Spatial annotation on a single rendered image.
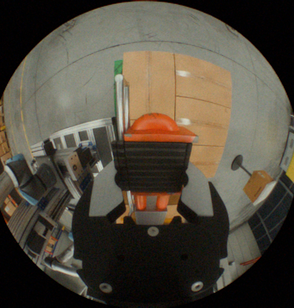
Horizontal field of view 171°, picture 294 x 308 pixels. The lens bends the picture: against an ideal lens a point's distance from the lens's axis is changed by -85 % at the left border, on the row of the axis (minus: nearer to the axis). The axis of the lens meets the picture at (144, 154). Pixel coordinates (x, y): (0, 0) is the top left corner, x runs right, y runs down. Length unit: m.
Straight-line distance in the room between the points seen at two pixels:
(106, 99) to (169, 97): 0.89
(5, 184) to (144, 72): 1.01
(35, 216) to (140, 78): 1.21
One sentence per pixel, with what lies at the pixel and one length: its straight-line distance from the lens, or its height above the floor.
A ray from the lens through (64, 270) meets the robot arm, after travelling 0.94.
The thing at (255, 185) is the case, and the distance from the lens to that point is 1.93.
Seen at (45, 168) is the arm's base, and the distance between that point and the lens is 0.63.
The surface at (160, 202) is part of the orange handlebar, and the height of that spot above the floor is 1.21.
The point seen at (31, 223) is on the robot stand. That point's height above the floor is 1.36.
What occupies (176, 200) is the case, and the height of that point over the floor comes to 1.05.
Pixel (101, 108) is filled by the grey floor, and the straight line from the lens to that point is 1.46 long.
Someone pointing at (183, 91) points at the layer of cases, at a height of 0.54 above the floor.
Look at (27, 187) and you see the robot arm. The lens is 0.58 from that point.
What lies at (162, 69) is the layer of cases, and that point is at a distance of 0.85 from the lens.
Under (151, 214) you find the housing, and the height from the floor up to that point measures 1.22.
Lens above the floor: 1.32
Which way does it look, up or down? 63 degrees down
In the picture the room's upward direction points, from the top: 177 degrees counter-clockwise
